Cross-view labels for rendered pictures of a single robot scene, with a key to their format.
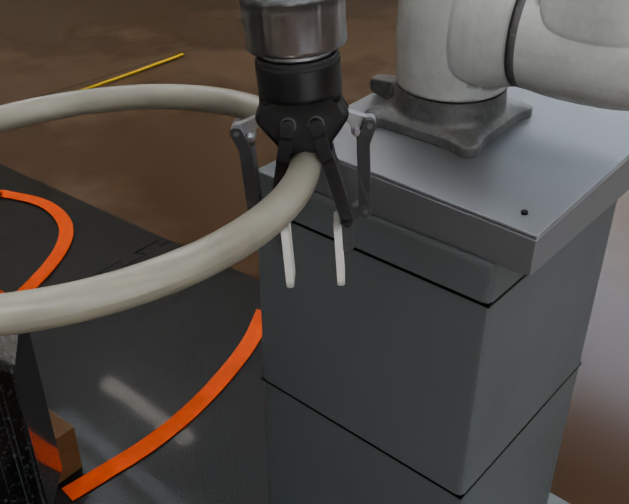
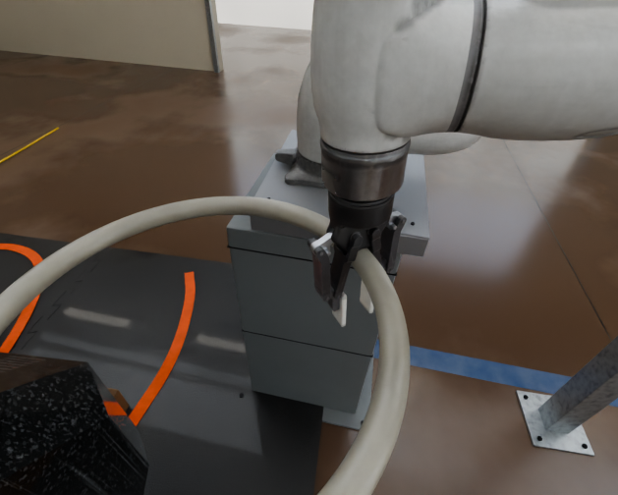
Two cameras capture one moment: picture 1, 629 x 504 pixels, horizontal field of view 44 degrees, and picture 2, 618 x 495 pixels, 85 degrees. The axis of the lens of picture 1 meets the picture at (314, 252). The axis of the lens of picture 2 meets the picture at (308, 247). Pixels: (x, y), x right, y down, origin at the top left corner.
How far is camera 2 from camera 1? 47 cm
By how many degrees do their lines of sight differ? 26
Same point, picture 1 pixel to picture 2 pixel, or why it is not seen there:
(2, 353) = (94, 409)
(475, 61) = not seen: hidden behind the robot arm
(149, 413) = (153, 356)
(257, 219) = (403, 333)
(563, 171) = (407, 191)
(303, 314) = (269, 297)
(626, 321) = not seen: hidden behind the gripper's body
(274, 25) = (377, 178)
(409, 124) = (317, 180)
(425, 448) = (352, 341)
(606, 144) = (411, 168)
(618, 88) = (446, 145)
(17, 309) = not seen: outside the picture
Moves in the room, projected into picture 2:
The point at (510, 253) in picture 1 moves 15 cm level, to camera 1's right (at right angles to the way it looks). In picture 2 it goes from (412, 247) to (462, 228)
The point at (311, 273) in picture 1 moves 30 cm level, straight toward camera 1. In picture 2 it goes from (274, 276) to (341, 376)
